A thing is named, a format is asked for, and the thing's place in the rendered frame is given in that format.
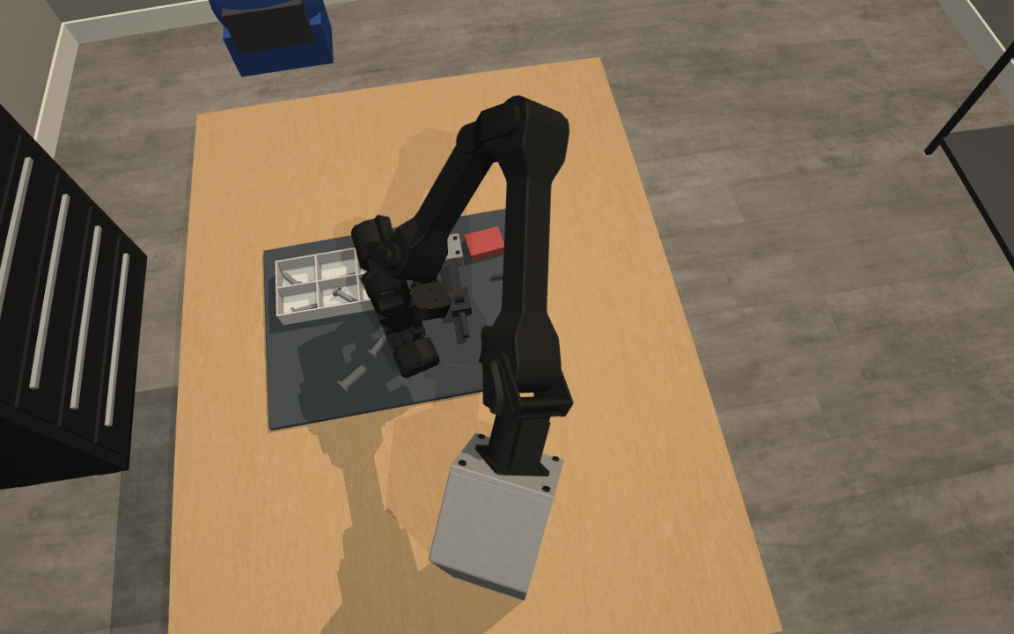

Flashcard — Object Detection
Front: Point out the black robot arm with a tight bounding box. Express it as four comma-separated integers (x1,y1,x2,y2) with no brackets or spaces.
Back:
351,95,573,476

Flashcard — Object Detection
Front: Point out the red rectangular block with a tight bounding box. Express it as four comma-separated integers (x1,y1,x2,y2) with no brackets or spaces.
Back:
465,226,504,262

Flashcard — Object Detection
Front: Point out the grey metal clevis fork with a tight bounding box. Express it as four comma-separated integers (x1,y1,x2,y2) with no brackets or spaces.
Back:
448,287,472,338

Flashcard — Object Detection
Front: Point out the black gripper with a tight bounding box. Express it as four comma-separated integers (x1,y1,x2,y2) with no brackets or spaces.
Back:
374,293,440,378

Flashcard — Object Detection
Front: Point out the cream headed pin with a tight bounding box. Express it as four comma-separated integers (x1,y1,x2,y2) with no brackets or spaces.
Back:
366,333,387,359

